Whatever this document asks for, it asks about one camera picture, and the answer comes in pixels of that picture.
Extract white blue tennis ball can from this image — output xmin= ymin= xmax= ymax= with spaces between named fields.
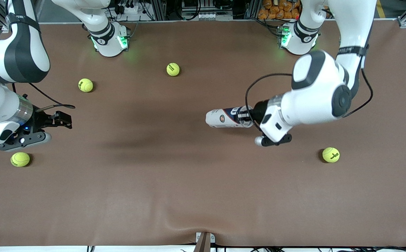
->
xmin=206 ymin=107 xmax=255 ymax=129

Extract yellow tennis ball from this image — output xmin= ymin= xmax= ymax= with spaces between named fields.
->
xmin=10 ymin=152 xmax=30 ymax=167
xmin=166 ymin=62 xmax=180 ymax=77
xmin=322 ymin=147 xmax=340 ymax=163
xmin=78 ymin=78 xmax=94 ymax=93

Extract brown table cover mat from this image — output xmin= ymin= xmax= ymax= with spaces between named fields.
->
xmin=0 ymin=20 xmax=406 ymax=247

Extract orange snack bags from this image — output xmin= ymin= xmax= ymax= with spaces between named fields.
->
xmin=258 ymin=0 xmax=300 ymax=20

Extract white power strip with plugs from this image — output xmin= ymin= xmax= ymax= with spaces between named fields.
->
xmin=114 ymin=0 xmax=147 ymax=15

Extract aluminium frame post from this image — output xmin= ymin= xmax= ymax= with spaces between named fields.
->
xmin=151 ymin=0 xmax=167 ymax=21
xmin=247 ymin=0 xmax=261 ymax=20

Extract brown post with white bracket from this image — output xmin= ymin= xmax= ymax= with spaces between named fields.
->
xmin=193 ymin=232 xmax=216 ymax=252

